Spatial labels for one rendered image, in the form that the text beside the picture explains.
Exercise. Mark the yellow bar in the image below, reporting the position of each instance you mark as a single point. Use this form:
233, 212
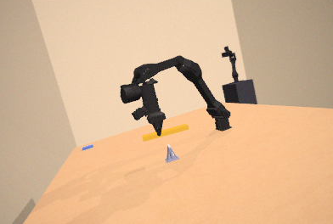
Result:
165, 132

